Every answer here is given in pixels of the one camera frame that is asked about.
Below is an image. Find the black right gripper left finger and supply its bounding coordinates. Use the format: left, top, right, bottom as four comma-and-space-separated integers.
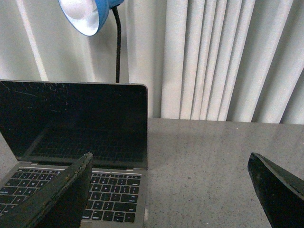
0, 152, 93, 228

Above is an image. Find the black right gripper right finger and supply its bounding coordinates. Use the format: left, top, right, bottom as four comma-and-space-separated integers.
247, 153, 304, 228

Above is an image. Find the grey laptop with black screen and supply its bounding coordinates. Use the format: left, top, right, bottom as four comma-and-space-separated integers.
0, 80, 148, 228

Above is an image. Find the white pleated curtain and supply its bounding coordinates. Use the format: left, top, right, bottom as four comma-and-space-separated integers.
0, 0, 304, 124

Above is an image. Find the blue gooseneck desk lamp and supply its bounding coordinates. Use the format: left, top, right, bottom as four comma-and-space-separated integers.
58, 0, 124, 83

